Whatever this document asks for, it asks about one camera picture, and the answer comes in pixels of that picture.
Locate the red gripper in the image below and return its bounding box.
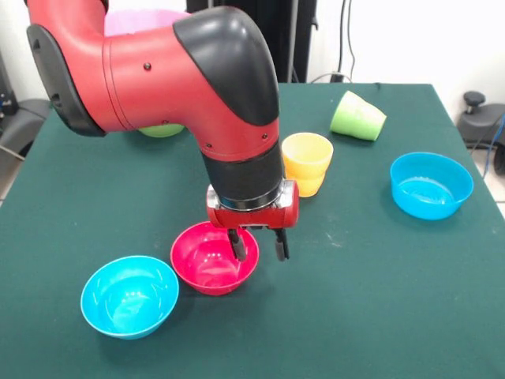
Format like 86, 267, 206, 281
206, 180, 301, 263

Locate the red plastic bowl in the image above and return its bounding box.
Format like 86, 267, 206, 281
170, 220, 260, 297

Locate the small light blue bowl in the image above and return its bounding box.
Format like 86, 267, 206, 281
80, 255, 181, 341

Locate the green plastic cup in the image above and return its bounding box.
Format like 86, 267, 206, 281
354, 98, 387, 142
329, 90, 374, 137

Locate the large pink plastic bowl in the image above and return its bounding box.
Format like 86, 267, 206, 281
103, 9, 193, 38

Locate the yellow plastic cup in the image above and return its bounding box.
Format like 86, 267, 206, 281
294, 169, 327, 198
281, 132, 335, 178

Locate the dark green tablecloth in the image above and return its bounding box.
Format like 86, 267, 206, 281
0, 81, 505, 379

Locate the green plastic bowl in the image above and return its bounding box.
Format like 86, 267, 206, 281
137, 123, 185, 139

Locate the translucent blue plastic bowl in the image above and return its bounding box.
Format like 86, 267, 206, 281
389, 152, 475, 221

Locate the black equipment base with knob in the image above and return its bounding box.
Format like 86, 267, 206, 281
456, 91, 505, 150

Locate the black wall cable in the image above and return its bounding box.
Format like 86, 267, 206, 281
337, 0, 358, 82

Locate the blue cable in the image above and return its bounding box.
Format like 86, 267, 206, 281
483, 113, 505, 174

